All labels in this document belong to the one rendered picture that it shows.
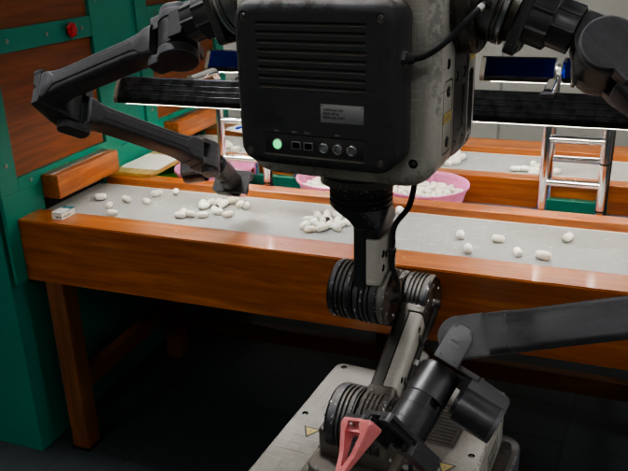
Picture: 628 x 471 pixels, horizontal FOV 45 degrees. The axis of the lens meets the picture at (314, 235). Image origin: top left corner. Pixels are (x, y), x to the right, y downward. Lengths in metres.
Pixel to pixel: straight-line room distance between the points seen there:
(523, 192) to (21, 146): 1.49
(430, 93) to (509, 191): 1.35
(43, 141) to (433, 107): 1.47
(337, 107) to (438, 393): 0.42
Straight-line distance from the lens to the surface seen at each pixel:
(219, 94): 2.12
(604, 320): 1.04
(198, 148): 1.86
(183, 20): 1.37
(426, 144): 1.11
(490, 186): 2.42
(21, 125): 2.27
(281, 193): 2.26
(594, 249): 1.97
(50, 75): 1.64
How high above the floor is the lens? 1.47
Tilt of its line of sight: 22 degrees down
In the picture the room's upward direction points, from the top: 2 degrees counter-clockwise
